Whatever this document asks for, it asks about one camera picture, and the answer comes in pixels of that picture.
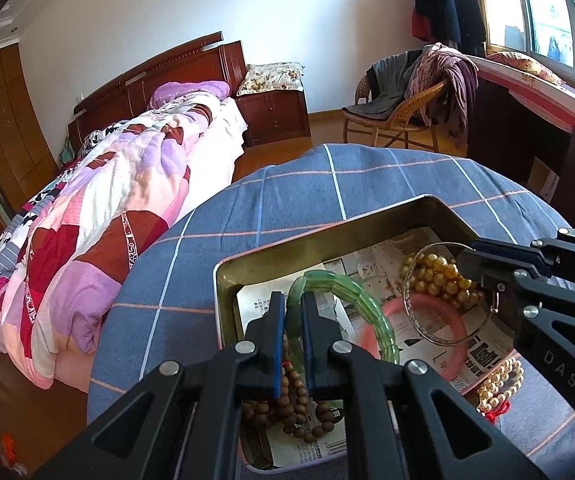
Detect pearl bead necklace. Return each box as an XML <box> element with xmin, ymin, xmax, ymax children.
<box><xmin>476</xmin><ymin>356</ymin><xmax>525</xmax><ymax>415</ymax></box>

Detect golden bead bracelet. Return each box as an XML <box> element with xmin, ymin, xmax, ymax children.
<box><xmin>399</xmin><ymin>250</ymin><xmax>486</xmax><ymax>309</ymax></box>

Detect thin silver bangle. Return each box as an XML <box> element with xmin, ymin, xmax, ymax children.
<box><xmin>401</xmin><ymin>242</ymin><xmax>499</xmax><ymax>347</ymax></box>

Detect pink bangle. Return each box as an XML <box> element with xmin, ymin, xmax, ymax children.
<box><xmin>382</xmin><ymin>294</ymin><xmax>469</xmax><ymax>382</ymax></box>

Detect red cord pendant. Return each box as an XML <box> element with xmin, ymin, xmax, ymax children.
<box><xmin>484</xmin><ymin>401</ymin><xmax>511</xmax><ymax>425</ymax></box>

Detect brown wooden bead mala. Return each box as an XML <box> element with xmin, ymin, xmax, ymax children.
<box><xmin>242</xmin><ymin>338</ymin><xmax>344</xmax><ymax>443</ymax></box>

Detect green jade bangle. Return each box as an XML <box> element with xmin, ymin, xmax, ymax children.
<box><xmin>284</xmin><ymin>270</ymin><xmax>400</xmax><ymax>364</ymax></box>

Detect printed paper liner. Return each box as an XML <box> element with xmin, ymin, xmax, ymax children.
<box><xmin>233</xmin><ymin>228</ymin><xmax>516</xmax><ymax>471</ymax></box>

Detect pink metal tin box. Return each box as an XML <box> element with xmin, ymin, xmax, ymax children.
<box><xmin>213</xmin><ymin>194</ymin><xmax>524</xmax><ymax>476</ymax></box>

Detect blue plaid tablecloth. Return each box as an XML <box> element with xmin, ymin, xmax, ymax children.
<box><xmin>86</xmin><ymin>142</ymin><xmax>575</xmax><ymax>480</ymax></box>

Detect dark desk with pink cover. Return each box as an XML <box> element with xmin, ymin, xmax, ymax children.
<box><xmin>467</xmin><ymin>58</ymin><xmax>575</xmax><ymax>226</ymax></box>

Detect bed with patchwork quilt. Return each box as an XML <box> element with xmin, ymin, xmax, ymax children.
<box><xmin>0</xmin><ymin>91</ymin><xmax>247</xmax><ymax>390</ymax></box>

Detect purple clothes on chair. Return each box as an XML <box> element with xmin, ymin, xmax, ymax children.
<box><xmin>405</xmin><ymin>42</ymin><xmax>478</xmax><ymax>145</ymax></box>

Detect grey garment on chair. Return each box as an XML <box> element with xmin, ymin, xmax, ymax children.
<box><xmin>344</xmin><ymin>50</ymin><xmax>423</xmax><ymax>120</ymax></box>

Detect hanging dark coats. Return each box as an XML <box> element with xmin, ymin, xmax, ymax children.
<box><xmin>412</xmin><ymin>0</ymin><xmax>487</xmax><ymax>58</ymax></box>

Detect wooden nightstand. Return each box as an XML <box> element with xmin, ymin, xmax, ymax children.
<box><xmin>235</xmin><ymin>90</ymin><xmax>311</xmax><ymax>148</ymax></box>

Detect floral cushion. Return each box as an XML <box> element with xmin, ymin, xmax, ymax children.
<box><xmin>236</xmin><ymin>62</ymin><xmax>305</xmax><ymax>96</ymax></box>

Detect wooden wardrobe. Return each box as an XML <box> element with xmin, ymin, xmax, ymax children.
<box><xmin>0</xmin><ymin>44</ymin><xmax>57</xmax><ymax>211</ymax></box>

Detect purple pillow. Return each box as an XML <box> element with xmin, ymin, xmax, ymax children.
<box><xmin>147</xmin><ymin>80</ymin><xmax>231</xmax><ymax>110</ymax></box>

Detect dark wooden headboard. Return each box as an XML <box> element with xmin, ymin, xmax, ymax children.
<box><xmin>68</xmin><ymin>32</ymin><xmax>247</xmax><ymax>151</ymax></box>

